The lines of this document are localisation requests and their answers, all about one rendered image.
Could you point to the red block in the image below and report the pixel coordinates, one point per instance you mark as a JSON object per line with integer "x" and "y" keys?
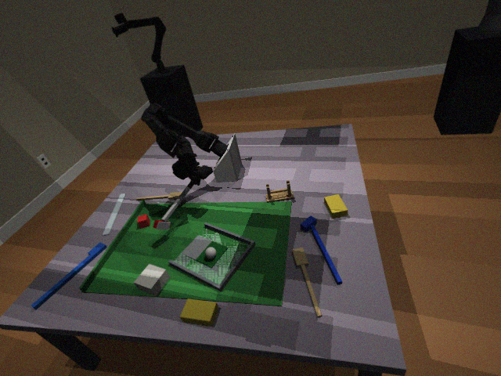
{"x": 143, "y": 221}

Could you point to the yellow flat block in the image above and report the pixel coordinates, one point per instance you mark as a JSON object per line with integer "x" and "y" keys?
{"x": 335, "y": 206}
{"x": 199, "y": 312}

